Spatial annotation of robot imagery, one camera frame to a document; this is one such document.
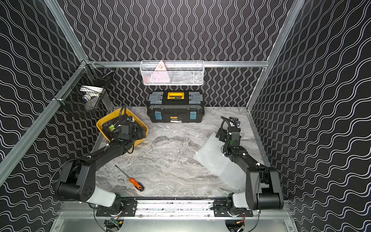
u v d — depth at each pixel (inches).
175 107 38.8
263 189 16.9
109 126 41.9
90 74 37.4
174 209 29.9
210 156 37.8
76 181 17.3
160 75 35.4
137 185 31.6
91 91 31.4
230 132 27.0
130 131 28.8
